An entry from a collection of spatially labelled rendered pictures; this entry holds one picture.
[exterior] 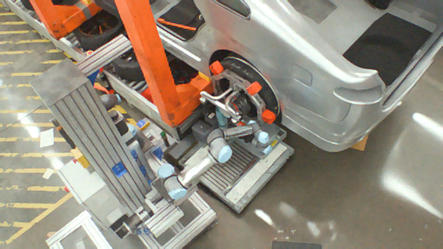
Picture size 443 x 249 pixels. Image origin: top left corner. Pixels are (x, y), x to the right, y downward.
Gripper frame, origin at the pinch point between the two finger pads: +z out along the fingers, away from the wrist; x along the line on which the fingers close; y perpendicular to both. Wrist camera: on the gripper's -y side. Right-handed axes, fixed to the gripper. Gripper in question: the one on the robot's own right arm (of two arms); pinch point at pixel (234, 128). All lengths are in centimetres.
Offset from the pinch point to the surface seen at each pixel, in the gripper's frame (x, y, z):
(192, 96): -10, -15, 61
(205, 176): 24, -78, 25
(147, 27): 13, 85, 60
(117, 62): -2, -33, 171
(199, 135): 5, -45, 44
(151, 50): 15, 65, 60
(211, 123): -11, -44, 44
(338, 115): -31, 44, -71
